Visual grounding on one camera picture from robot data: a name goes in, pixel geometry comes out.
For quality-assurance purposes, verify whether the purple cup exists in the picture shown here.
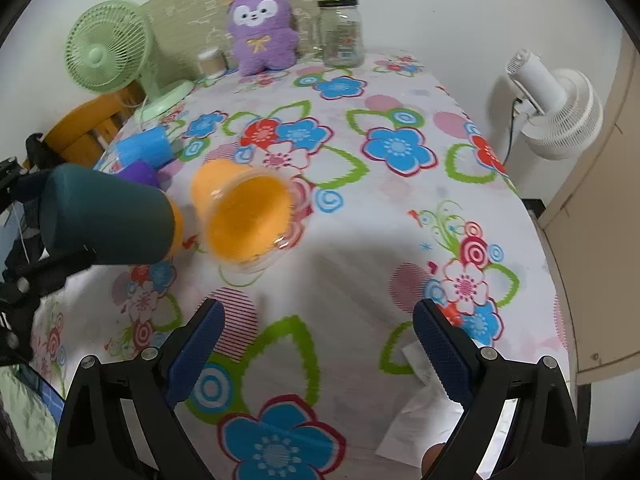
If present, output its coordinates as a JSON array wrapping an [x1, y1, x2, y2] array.
[[117, 160, 164, 192]]

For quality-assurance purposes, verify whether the white paper sheet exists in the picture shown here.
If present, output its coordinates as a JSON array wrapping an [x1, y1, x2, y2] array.
[[375, 342, 517, 477]]

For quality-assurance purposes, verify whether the green desk fan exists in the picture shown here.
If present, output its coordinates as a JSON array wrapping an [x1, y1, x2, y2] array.
[[65, 0, 196, 117]]

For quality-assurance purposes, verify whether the clear glass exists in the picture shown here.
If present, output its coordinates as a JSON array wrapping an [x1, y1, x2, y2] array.
[[299, 14, 324, 59]]

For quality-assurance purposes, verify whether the green patterned wall mat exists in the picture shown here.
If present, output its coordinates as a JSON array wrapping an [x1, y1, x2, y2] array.
[[140, 0, 334, 84]]

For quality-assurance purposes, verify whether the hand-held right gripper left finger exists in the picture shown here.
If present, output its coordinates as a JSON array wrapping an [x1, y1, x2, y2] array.
[[52, 297, 227, 480]]

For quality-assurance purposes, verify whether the white fan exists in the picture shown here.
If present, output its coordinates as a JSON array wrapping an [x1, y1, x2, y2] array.
[[505, 49, 604, 162]]

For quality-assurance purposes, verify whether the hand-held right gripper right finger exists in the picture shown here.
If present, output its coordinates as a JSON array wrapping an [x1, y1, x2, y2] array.
[[412, 297, 586, 480]]

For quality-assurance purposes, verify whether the blue cup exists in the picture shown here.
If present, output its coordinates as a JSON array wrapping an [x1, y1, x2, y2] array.
[[116, 126, 175, 171]]

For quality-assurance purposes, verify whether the floral tablecloth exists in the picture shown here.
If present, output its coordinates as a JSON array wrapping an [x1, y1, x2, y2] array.
[[30, 50, 574, 480]]

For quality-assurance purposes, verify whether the orange cup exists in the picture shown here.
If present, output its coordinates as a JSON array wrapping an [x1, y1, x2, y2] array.
[[192, 159, 302, 275], [166, 200, 185, 257]]

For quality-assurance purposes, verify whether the black fan cable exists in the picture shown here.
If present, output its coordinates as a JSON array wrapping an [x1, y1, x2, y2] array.
[[501, 97, 522, 167]]

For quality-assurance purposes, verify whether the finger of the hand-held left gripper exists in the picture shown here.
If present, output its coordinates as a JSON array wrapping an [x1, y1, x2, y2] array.
[[0, 245, 99, 312], [0, 134, 52, 211]]

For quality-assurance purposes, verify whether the purple plush toy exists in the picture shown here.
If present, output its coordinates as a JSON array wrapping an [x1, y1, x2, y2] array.
[[227, 0, 301, 77]]

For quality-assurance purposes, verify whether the orange wooden chair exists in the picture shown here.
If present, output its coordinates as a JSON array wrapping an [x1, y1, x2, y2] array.
[[42, 82, 147, 169]]

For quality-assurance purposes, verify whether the glass jar with black lid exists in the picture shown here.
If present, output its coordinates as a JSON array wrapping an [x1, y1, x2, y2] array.
[[318, 0, 365, 68]]

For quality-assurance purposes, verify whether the dark teal cup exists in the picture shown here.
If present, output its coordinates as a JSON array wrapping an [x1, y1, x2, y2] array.
[[40, 164, 176, 266]]

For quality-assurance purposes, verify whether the small white-lidded jar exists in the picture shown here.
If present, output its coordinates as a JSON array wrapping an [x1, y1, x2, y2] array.
[[197, 47, 229, 77]]

